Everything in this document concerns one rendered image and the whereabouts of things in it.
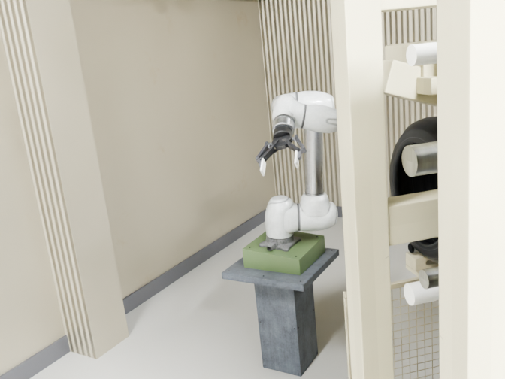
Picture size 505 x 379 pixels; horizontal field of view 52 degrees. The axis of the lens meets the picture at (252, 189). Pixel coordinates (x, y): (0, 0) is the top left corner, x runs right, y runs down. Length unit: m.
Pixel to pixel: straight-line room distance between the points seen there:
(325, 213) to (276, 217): 0.27
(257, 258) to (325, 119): 1.03
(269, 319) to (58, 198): 1.44
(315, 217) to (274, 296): 0.50
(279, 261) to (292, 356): 0.60
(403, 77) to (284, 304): 1.68
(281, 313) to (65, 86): 1.81
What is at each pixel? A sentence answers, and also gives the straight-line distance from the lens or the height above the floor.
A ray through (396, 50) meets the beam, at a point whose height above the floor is 1.77.
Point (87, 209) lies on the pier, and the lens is 3.38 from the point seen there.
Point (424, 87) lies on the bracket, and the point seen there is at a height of 1.66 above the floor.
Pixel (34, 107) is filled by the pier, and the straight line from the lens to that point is 3.27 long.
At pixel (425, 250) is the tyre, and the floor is 0.96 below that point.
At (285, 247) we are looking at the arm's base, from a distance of 2.85.
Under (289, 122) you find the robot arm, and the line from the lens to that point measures 2.08.
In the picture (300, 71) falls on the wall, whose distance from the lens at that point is 5.57.
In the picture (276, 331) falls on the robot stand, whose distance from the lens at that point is 3.06.
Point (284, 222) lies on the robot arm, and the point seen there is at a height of 0.90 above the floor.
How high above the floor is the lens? 1.80
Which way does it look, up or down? 15 degrees down
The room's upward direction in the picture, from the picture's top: 6 degrees counter-clockwise
